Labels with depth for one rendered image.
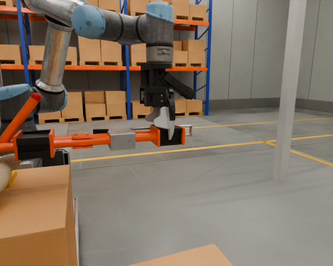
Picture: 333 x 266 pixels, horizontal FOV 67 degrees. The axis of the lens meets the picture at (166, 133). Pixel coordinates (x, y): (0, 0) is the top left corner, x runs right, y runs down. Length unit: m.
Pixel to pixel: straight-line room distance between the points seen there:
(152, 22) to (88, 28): 0.16
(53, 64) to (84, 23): 0.50
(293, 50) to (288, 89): 0.43
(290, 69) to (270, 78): 8.76
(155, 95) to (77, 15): 0.27
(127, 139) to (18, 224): 0.31
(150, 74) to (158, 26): 0.12
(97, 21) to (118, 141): 0.30
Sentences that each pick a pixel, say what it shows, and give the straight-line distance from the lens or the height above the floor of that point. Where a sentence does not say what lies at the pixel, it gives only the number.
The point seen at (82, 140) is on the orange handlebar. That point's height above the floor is 1.14.
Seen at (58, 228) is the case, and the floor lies 1.01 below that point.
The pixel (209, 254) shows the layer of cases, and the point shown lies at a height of 0.54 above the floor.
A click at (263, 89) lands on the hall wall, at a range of 11.83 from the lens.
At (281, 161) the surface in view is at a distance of 3.43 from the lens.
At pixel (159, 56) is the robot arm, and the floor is 1.35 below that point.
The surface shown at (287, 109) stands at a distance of 3.30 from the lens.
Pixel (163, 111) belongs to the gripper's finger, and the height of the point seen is 1.21.
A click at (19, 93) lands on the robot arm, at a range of 1.16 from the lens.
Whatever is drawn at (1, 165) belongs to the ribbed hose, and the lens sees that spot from 0.70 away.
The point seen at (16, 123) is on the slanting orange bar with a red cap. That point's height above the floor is 1.19.
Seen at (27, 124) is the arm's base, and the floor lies 1.11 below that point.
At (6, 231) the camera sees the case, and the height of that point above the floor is 1.01.
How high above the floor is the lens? 1.30
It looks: 13 degrees down
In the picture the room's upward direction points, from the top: straight up
